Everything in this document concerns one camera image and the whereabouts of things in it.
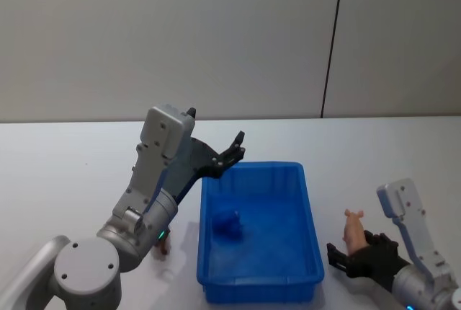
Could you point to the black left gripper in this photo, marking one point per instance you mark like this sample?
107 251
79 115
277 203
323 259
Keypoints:
187 166

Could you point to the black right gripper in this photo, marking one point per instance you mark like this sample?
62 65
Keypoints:
378 263

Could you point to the pink toy pig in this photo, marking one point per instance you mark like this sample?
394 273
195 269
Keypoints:
353 230

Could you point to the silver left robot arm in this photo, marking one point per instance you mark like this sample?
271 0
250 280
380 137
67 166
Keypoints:
144 180

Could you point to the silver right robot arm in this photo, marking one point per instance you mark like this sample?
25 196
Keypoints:
414 238

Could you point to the small blue toy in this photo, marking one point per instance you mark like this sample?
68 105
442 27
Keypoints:
227 224

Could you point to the blue plastic bin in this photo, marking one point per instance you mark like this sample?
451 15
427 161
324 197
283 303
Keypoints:
259 230

